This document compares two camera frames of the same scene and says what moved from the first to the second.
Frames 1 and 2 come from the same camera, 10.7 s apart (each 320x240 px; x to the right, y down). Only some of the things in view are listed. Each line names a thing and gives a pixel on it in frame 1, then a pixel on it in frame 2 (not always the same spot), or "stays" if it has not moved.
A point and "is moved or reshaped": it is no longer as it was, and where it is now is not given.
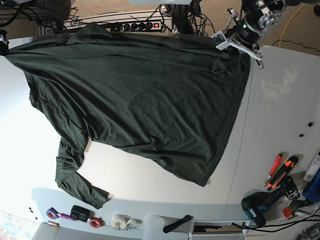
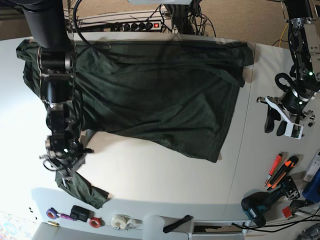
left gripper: [3, 36] → [68, 176]
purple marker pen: [67, 216] stays
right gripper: [234, 40] → [276, 111]
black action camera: [79, 213] stays
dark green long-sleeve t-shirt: [174, 97] is moved or reshaped
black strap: [177, 223] stays
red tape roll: [96, 222] stays
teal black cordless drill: [254, 203] stays
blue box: [312, 192] stays
